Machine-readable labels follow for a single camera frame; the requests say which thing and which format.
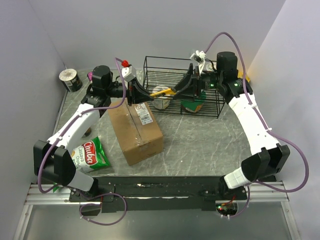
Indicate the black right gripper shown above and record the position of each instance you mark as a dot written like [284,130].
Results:
[193,86]

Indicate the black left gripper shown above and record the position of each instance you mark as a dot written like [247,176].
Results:
[136,93]

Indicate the yellow utility knife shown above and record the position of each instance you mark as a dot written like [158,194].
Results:
[168,91]

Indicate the brown cardboard box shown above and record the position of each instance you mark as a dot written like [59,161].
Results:
[137,132]

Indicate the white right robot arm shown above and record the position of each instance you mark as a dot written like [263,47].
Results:
[268,156]

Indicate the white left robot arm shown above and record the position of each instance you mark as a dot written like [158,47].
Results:
[52,158]

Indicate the green canister in basket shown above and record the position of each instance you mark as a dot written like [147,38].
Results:
[195,106]

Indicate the white lidded jar in basket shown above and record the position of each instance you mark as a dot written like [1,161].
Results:
[160,103]

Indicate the white yogurt cup behind basket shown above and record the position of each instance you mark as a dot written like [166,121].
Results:
[210,67]

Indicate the pink yogurt cup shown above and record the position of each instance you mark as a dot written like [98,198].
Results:
[89,76]

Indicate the small brown jar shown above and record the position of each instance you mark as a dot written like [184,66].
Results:
[88,132]

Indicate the black can white lid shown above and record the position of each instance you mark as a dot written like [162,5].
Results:
[70,79]

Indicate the green Chuba chips bag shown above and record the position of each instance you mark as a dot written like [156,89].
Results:
[90,156]

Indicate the black wire basket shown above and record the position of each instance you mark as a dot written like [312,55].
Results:
[167,76]

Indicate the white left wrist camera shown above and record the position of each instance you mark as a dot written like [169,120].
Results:
[129,73]

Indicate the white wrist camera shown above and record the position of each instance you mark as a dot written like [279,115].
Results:
[129,73]
[200,58]

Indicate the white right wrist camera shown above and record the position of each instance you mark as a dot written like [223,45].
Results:
[200,58]

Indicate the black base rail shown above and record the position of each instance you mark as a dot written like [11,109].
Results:
[154,193]

